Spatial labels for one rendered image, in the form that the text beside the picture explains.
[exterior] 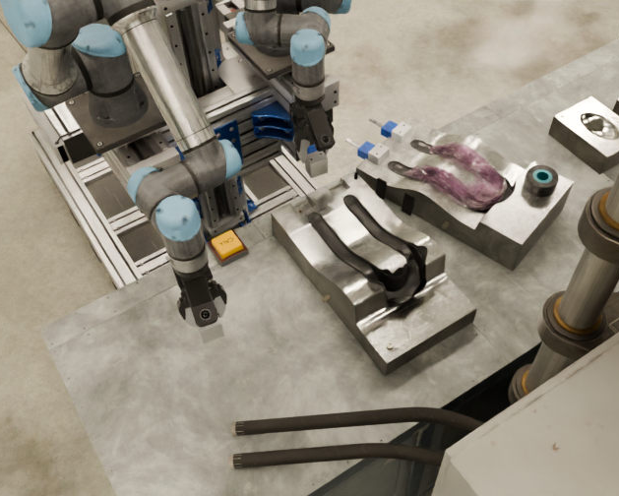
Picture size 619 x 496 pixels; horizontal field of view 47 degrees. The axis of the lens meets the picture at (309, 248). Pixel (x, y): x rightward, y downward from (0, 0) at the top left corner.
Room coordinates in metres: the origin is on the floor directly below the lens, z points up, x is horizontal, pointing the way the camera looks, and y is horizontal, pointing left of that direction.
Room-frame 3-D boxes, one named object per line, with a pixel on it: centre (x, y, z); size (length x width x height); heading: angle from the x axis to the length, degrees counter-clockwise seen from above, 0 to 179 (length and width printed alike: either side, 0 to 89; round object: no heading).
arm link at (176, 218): (0.84, 0.24, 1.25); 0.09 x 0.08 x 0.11; 34
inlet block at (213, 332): (0.86, 0.24, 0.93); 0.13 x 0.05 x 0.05; 21
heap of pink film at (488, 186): (1.27, -0.41, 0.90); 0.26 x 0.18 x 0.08; 47
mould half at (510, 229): (1.27, -0.41, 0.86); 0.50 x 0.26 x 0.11; 47
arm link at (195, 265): (0.84, 0.24, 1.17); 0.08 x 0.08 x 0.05
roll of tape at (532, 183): (1.19, -0.60, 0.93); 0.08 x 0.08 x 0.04
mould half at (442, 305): (1.02, -0.14, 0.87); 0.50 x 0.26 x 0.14; 30
